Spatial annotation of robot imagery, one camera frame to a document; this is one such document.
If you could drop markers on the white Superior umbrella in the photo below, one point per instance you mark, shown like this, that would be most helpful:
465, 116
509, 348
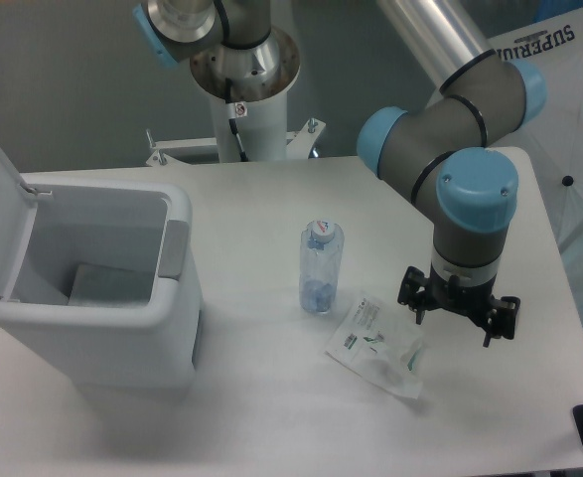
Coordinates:
554, 139

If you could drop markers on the white plastic wrapper trash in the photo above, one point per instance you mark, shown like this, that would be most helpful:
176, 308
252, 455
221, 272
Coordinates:
380, 345

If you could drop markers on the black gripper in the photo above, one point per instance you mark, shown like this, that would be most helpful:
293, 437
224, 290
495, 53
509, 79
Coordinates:
497, 317

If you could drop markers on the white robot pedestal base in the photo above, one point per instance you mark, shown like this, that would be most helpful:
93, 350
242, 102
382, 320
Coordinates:
254, 131

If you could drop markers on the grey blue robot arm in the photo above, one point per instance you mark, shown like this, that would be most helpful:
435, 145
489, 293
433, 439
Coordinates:
441, 159

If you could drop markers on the white open trash can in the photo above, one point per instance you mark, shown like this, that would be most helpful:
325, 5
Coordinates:
97, 277

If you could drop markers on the clear plastic water bottle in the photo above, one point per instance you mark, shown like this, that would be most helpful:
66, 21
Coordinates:
321, 251

